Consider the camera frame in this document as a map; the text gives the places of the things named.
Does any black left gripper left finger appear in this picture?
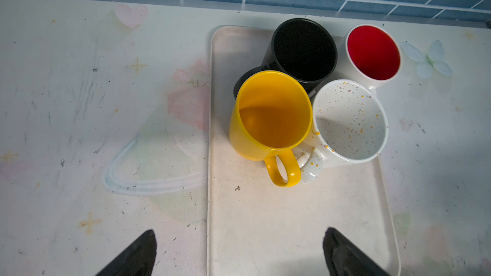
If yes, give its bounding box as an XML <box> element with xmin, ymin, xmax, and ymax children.
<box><xmin>97</xmin><ymin>229</ymin><xmax>157</xmax><ymax>276</ymax></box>

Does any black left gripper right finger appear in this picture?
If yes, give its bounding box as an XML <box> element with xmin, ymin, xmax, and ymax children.
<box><xmin>322</xmin><ymin>227</ymin><xmax>389</xmax><ymax>276</ymax></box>

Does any white speckled mug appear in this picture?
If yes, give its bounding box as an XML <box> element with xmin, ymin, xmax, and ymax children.
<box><xmin>297</xmin><ymin>79</ymin><xmax>389</xmax><ymax>183</ymax></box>

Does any yellow mug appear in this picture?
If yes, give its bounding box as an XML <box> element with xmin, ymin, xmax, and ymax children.
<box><xmin>229</xmin><ymin>70</ymin><xmax>313</xmax><ymax>187</ymax></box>

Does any beige serving tray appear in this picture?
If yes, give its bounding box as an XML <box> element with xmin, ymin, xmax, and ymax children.
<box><xmin>207</xmin><ymin>26</ymin><xmax>401</xmax><ymax>275</ymax></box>

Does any white mug red inside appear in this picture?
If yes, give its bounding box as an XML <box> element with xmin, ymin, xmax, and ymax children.
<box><xmin>331</xmin><ymin>24</ymin><xmax>402</xmax><ymax>91</ymax></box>

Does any black mug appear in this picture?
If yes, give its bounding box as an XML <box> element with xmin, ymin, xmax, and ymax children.
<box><xmin>233</xmin><ymin>18</ymin><xmax>338</xmax><ymax>97</ymax></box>

